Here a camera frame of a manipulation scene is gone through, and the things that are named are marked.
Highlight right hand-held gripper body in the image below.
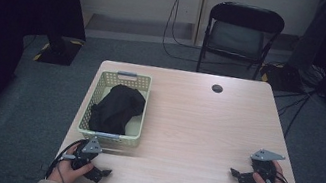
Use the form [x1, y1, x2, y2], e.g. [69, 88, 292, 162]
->
[246, 147, 287, 183]

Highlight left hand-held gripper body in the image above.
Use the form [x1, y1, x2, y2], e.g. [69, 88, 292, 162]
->
[69, 132, 106, 176]

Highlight pale green plastic basket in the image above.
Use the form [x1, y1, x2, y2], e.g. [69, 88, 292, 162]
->
[74, 64, 153, 151]

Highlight black cloth garment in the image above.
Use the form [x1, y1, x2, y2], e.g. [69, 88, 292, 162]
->
[86, 79, 149, 140]

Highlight person's left hand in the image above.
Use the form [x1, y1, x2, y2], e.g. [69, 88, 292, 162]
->
[46, 138, 98, 183]

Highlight black tripod legs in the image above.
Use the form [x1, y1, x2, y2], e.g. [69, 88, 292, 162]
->
[266, 81, 325, 145]

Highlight black table grommet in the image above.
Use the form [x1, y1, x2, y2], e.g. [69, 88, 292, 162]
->
[211, 83, 225, 95]

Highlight black box with yellow stripes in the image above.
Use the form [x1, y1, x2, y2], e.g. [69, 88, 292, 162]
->
[257, 59, 309, 97]

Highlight black stand base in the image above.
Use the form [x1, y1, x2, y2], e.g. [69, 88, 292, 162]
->
[32, 31, 86, 71]

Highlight grey hanging cloth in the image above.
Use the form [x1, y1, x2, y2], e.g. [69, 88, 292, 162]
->
[284, 0, 326, 77]

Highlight black folding chair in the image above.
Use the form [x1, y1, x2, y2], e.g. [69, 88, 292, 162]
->
[195, 0, 288, 87]

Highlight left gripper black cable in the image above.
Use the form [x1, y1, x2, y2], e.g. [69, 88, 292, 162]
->
[44, 133, 87, 183]

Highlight coiled grey cables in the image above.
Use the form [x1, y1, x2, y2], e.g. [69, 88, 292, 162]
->
[298, 62, 326, 89]

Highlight black power cable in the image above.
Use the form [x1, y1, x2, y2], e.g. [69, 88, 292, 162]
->
[158, 0, 269, 73]

